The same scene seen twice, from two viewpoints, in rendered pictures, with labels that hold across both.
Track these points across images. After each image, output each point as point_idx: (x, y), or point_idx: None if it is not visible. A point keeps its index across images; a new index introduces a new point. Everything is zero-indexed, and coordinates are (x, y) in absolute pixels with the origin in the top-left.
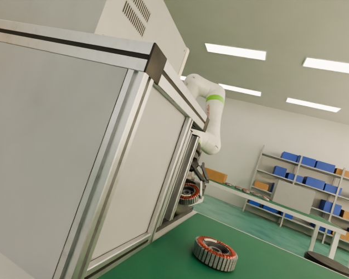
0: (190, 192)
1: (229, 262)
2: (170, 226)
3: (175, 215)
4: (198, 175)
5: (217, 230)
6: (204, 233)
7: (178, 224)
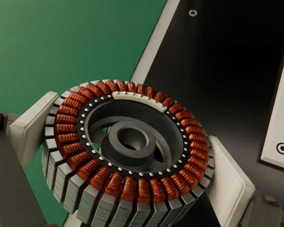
0: (111, 127)
1: None
2: (176, 4)
3: (171, 28)
4: (21, 172)
5: (8, 100)
6: (76, 30)
7: (153, 34)
